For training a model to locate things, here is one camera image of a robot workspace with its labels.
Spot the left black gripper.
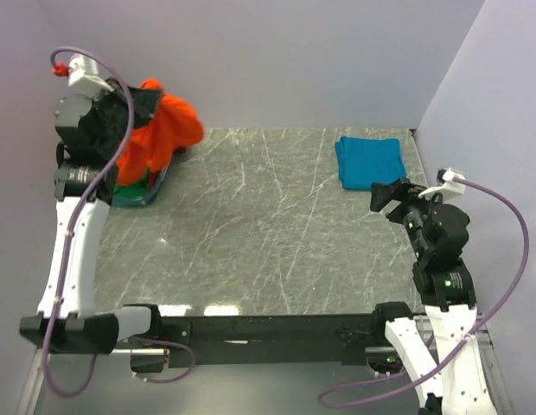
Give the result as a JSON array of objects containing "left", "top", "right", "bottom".
[{"left": 91, "top": 75, "right": 163, "bottom": 156}]

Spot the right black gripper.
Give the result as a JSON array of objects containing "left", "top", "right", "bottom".
[{"left": 369, "top": 175, "right": 450, "bottom": 257}]

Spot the orange t shirt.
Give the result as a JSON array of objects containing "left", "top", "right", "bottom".
[{"left": 117, "top": 79, "right": 205, "bottom": 187}]

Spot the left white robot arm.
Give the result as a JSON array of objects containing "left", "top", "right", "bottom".
[{"left": 19, "top": 88, "right": 164, "bottom": 354}]

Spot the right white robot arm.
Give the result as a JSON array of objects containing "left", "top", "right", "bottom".
[{"left": 370, "top": 178, "right": 497, "bottom": 414}]

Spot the folded blue t shirt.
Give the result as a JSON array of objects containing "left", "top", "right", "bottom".
[{"left": 335, "top": 137, "right": 406, "bottom": 191}]

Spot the dark red t shirt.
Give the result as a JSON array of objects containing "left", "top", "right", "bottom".
[{"left": 147, "top": 171, "right": 161, "bottom": 191}]

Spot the green t shirt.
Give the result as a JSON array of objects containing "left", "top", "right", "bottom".
[{"left": 113, "top": 181, "right": 148, "bottom": 199}]

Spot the blue plastic basket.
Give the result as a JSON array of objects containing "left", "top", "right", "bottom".
[{"left": 112, "top": 167, "right": 169, "bottom": 208}]

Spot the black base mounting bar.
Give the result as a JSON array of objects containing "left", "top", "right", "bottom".
[{"left": 129, "top": 314, "right": 407, "bottom": 374}]

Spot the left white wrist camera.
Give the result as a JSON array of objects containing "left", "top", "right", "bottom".
[{"left": 52, "top": 54, "right": 111, "bottom": 92}]

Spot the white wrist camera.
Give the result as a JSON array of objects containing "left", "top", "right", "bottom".
[
  {"left": 418, "top": 168, "right": 466, "bottom": 201},
  {"left": 52, "top": 54, "right": 111, "bottom": 92}
]

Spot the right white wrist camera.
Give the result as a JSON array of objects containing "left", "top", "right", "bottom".
[{"left": 418, "top": 168, "right": 466, "bottom": 201}]

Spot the aluminium frame rail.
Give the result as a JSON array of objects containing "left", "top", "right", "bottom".
[{"left": 18, "top": 304, "right": 493, "bottom": 414}]

